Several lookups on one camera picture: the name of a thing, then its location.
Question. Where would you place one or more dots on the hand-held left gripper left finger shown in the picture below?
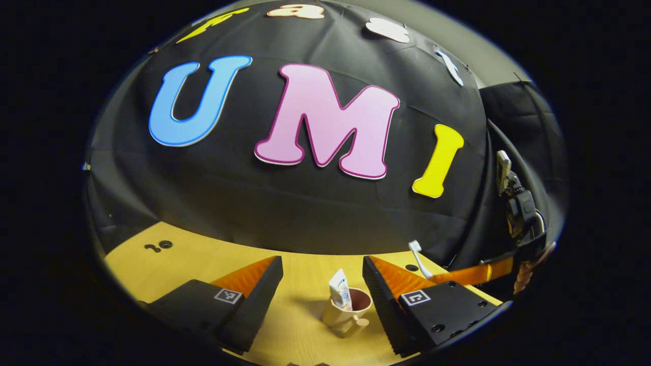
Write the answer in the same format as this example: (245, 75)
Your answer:
(257, 305)

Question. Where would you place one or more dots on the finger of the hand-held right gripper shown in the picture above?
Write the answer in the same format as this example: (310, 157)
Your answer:
(473, 274)

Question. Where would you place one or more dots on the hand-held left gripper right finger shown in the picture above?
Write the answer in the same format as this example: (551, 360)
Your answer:
(386, 305)

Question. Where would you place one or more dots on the white toothpaste tube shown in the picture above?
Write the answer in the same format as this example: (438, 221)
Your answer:
(339, 290)

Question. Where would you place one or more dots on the beige cup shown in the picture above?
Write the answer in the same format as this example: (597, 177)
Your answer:
(333, 316)

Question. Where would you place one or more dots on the white toothbrush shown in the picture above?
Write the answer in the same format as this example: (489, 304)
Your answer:
(414, 247)

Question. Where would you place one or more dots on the wooden desktop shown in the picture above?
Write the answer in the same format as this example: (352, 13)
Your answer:
(300, 274)

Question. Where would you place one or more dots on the black backdrop cloth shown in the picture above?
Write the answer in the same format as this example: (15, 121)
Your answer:
(305, 213)

